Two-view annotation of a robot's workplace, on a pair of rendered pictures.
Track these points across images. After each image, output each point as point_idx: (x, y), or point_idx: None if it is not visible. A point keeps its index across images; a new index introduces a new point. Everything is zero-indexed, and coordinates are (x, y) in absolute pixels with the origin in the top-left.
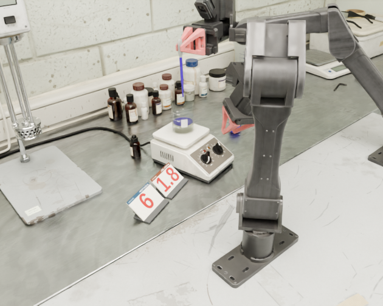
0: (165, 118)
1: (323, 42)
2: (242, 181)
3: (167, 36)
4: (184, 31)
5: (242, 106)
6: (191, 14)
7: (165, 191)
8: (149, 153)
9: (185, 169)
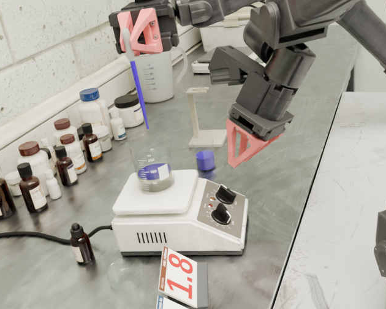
0: (89, 185)
1: (220, 38)
2: (286, 231)
3: (37, 66)
4: (121, 19)
5: (268, 108)
6: (60, 29)
7: (190, 298)
8: (107, 246)
9: (194, 247)
